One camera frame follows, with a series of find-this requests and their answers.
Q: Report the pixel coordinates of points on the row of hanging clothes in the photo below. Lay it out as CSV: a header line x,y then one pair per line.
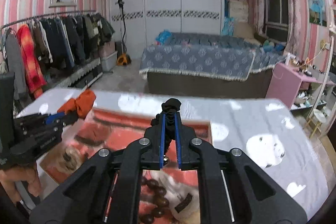
x,y
60,37

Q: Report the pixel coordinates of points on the white standing mirror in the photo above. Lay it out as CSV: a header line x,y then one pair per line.
x,y
332,74

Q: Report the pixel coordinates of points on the blue cloth bundle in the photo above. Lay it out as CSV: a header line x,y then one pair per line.
x,y
274,46

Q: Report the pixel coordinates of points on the window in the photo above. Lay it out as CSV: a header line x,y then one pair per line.
x,y
274,6

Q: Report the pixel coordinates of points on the person's left hand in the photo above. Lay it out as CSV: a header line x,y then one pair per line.
x,y
15,176

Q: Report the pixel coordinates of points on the blue plastic bag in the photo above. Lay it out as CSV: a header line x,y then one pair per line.
x,y
164,37

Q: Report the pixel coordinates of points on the metal clothes rack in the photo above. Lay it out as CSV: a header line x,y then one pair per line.
x,y
52,14

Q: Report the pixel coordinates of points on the grey polar bear blanket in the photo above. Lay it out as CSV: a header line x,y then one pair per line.
x,y
249,119

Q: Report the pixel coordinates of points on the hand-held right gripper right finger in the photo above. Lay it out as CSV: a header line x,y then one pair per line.
x,y
179,140

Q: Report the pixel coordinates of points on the wall socket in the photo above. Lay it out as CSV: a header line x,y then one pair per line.
x,y
326,45

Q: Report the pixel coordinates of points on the orange scrunchie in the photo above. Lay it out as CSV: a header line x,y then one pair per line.
x,y
84,102

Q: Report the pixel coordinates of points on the white hair dryer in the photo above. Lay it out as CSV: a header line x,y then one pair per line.
x,y
288,59

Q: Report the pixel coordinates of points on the white round stool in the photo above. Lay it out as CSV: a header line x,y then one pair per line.
x,y
319,115

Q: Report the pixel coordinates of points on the pink patterned curtain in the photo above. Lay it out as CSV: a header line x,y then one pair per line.
x,y
298,8
258,3

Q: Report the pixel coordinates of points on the bed with blue patterned cover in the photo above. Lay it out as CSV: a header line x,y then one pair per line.
x,y
197,58

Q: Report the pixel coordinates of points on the blue hanging cloth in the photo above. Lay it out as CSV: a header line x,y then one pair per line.
x,y
227,22

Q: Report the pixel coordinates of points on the beige tray with red lining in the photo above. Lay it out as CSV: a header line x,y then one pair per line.
x,y
123,119

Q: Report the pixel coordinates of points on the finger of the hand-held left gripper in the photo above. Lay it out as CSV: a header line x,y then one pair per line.
x,y
69,119

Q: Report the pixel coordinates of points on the beige furry scrunchie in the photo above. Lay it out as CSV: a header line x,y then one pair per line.
x,y
68,158

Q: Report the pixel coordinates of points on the couple wall poster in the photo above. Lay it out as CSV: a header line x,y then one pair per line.
x,y
316,6

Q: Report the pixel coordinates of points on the pink shelf unit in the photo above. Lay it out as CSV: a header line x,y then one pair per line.
x,y
281,82

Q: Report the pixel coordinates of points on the pink storage box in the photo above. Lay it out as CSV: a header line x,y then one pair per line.
x,y
107,48

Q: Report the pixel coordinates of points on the garment steamer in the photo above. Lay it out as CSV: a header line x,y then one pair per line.
x,y
123,60

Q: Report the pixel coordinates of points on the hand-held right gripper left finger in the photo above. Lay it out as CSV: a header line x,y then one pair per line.
x,y
162,140

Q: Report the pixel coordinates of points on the yellow plush hair clip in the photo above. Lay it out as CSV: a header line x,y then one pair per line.
x,y
173,187

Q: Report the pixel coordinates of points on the grey storage box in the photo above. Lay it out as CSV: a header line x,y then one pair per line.
x,y
110,64

